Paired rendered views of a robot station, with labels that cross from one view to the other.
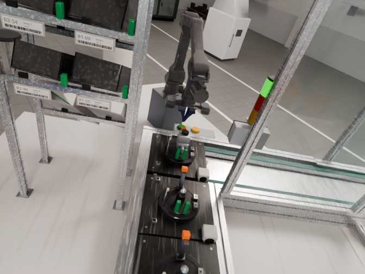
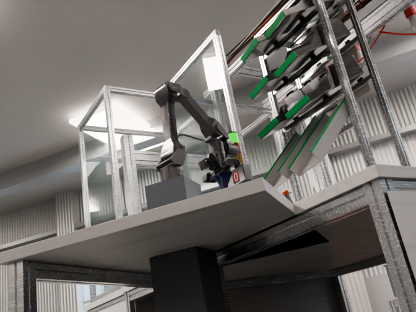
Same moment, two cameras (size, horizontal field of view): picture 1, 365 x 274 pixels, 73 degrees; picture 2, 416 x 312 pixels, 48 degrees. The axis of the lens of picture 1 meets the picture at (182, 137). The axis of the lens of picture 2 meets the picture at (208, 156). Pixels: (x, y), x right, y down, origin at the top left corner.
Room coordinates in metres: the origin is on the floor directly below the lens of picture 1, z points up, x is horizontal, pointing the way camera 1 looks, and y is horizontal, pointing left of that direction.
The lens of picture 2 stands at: (1.64, 1.50, 0.58)
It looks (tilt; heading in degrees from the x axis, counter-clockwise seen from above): 21 degrees up; 245
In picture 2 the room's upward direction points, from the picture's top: 10 degrees counter-clockwise
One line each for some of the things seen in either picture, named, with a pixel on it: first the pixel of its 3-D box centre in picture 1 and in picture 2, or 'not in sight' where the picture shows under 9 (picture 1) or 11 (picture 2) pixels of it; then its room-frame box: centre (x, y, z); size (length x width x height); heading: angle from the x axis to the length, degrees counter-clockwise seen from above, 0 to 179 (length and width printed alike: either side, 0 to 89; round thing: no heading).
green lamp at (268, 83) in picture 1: (271, 88); (233, 139); (0.72, -0.21, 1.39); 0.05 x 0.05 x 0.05
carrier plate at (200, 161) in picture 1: (178, 156); not in sight; (0.80, -0.01, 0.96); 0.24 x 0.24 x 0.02; 10
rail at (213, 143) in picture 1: (230, 151); not in sight; (1.00, -0.25, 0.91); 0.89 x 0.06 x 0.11; 100
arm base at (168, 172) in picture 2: (171, 87); (172, 176); (1.15, 0.12, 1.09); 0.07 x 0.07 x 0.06; 47
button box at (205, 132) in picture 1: (193, 135); not in sight; (1.03, -0.05, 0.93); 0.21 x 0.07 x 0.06; 100
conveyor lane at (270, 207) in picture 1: (241, 179); not in sight; (0.83, -0.30, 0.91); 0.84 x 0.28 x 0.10; 100
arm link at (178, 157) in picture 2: (175, 77); (169, 161); (1.15, 0.12, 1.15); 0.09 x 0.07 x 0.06; 114
